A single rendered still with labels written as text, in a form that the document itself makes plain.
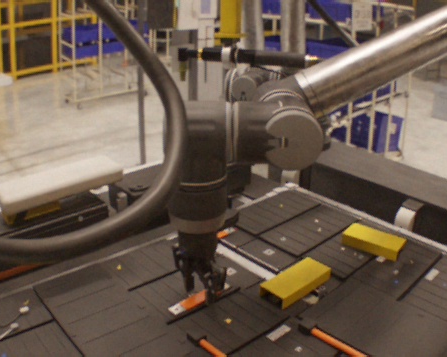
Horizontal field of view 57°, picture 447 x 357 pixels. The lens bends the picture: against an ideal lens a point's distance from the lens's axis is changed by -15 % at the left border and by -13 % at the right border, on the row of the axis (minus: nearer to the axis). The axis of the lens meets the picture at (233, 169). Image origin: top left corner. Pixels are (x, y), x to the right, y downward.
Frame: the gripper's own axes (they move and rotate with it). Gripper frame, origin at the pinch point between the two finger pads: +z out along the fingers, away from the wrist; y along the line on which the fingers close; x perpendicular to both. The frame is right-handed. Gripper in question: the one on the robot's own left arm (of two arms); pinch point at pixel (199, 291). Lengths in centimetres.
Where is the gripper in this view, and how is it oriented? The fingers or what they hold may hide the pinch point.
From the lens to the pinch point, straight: 95.6
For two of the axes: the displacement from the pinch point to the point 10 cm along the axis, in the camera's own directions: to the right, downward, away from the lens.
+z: -0.2, 9.3, 3.7
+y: 7.1, 2.7, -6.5
